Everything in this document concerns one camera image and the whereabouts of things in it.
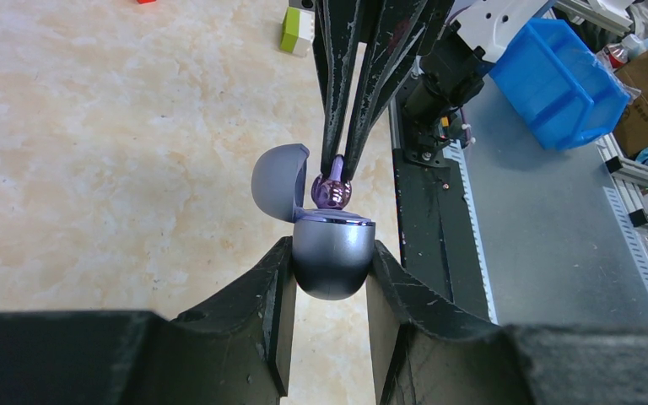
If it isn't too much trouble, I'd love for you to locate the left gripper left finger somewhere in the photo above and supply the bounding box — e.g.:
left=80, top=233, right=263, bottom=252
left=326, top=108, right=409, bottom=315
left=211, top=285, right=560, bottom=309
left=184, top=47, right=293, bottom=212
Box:
left=0, top=237, right=296, bottom=404

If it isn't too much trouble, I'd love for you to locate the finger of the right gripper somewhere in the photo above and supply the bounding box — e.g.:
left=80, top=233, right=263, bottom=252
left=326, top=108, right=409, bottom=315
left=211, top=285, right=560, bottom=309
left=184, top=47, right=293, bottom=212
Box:
left=312, top=0, right=365, bottom=175
left=343, top=1, right=454, bottom=181

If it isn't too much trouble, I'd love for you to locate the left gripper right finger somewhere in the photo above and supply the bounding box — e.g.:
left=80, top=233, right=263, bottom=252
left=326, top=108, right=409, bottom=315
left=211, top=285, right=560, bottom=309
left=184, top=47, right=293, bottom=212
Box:
left=365, top=242, right=648, bottom=404

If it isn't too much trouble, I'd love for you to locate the grey purple charging case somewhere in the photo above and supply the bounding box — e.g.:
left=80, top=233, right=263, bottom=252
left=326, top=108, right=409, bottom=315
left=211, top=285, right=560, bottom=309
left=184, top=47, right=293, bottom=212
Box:
left=251, top=143, right=375, bottom=300

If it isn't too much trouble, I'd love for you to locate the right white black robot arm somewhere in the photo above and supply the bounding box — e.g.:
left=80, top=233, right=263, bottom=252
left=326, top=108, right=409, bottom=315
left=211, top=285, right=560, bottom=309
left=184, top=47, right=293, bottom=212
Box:
left=311, top=1, right=553, bottom=181

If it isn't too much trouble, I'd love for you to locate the green white toy brick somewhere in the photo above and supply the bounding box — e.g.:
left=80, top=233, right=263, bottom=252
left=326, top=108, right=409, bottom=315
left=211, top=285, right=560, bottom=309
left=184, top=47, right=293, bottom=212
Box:
left=279, top=7, right=315, bottom=57

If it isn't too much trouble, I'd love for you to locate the blue plastic bin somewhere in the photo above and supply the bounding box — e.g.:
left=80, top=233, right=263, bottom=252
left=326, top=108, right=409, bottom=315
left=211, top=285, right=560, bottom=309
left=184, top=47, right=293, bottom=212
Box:
left=489, top=19, right=631, bottom=150

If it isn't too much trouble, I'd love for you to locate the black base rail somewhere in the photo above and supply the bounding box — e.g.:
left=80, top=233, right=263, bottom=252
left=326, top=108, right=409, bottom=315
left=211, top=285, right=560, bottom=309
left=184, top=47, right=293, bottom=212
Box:
left=391, top=84, right=493, bottom=326

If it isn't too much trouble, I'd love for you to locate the white perforated cable duct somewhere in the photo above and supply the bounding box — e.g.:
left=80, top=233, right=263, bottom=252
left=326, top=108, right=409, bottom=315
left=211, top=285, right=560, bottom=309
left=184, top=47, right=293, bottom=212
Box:
left=451, top=141, right=499, bottom=325

